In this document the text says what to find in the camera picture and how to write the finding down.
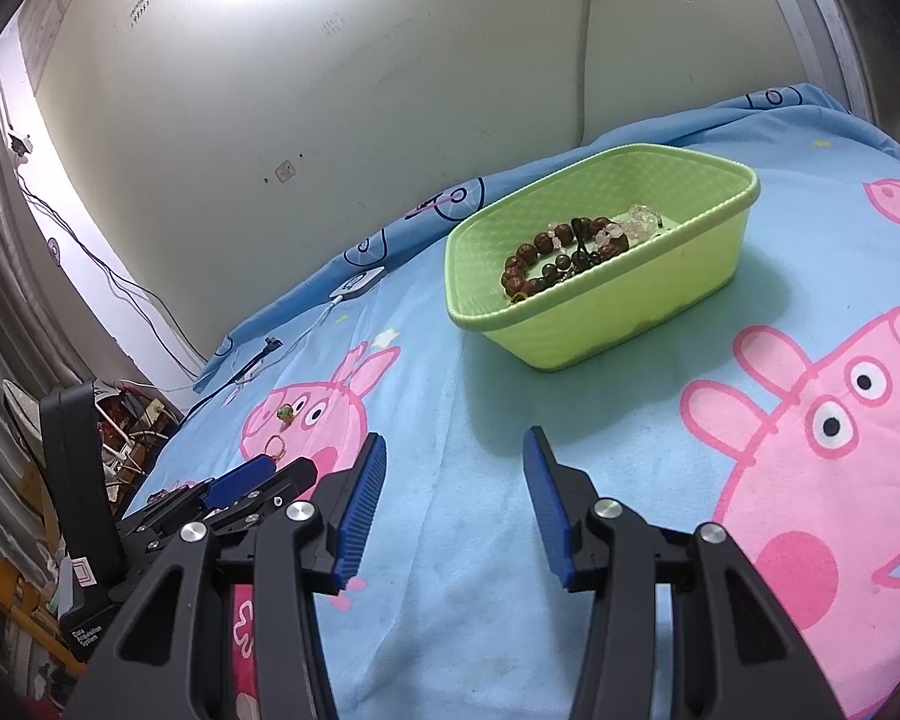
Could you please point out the white wall sticker hook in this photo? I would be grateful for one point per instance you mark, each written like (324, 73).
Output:
(55, 251)

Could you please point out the clear wall hook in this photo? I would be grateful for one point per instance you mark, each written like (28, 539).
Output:
(285, 171)

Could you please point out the grey wall conduit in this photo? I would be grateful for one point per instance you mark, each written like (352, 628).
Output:
(585, 52)

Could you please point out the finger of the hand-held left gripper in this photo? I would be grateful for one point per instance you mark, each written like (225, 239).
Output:
(294, 474)
(240, 478)

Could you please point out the yellow wooden stool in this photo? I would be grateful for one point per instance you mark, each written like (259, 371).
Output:
(15, 600)

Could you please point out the grey curtain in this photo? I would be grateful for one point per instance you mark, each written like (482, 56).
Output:
(0, 277)

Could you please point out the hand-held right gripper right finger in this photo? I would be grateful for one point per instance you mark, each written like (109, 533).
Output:
(551, 517)

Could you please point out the grey window frame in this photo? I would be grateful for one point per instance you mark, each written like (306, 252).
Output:
(817, 15)

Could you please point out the white charger box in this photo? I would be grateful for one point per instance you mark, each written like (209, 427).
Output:
(360, 283)

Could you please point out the green bead charm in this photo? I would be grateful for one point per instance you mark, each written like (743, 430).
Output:
(285, 413)

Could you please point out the wall plug adaptor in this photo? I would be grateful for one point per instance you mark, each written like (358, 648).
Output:
(21, 142)

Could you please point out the green plastic basket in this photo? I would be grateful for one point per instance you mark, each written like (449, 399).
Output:
(570, 337)

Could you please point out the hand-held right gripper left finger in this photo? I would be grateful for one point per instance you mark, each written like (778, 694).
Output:
(360, 517)

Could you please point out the grey cloth-covered board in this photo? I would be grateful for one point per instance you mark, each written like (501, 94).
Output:
(19, 399)

